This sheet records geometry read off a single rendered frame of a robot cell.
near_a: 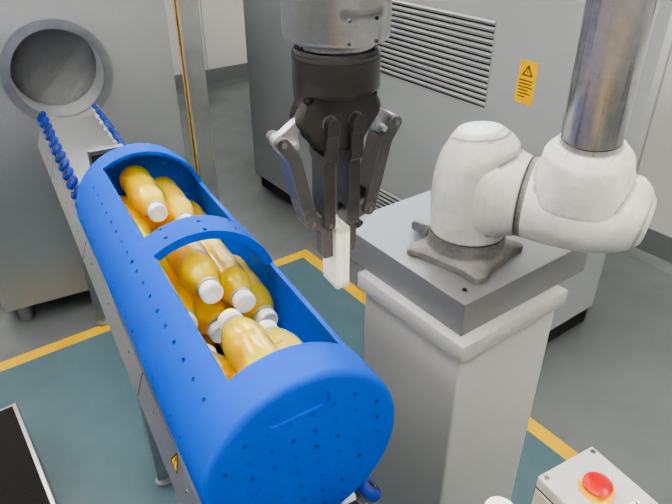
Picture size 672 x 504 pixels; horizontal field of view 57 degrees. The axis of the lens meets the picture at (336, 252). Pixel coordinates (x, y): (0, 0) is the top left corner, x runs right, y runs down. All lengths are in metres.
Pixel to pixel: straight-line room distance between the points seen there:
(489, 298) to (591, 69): 0.45
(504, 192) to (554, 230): 0.11
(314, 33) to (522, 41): 1.79
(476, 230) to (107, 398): 1.80
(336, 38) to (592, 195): 0.71
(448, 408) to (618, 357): 1.67
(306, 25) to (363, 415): 0.54
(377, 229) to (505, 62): 1.09
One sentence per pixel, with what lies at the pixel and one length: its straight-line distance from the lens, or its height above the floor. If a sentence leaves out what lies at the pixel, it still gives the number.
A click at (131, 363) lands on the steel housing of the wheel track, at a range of 1.39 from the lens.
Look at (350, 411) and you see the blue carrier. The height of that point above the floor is 1.15.
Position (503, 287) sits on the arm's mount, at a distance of 1.23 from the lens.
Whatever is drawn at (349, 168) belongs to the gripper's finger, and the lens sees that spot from 0.57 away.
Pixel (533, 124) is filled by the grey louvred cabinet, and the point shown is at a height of 1.02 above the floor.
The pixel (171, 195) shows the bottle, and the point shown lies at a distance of 1.41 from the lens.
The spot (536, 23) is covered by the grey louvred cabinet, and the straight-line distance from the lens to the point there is 2.22.
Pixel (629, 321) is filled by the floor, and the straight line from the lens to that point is 3.15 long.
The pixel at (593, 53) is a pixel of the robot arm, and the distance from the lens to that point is 1.04.
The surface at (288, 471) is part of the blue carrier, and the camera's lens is 0.86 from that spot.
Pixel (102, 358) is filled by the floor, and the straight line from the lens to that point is 2.83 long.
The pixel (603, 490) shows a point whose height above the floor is 1.11.
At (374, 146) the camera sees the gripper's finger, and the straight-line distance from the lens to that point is 0.58.
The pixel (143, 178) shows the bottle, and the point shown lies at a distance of 1.41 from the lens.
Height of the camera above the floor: 1.75
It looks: 32 degrees down
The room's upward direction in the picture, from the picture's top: straight up
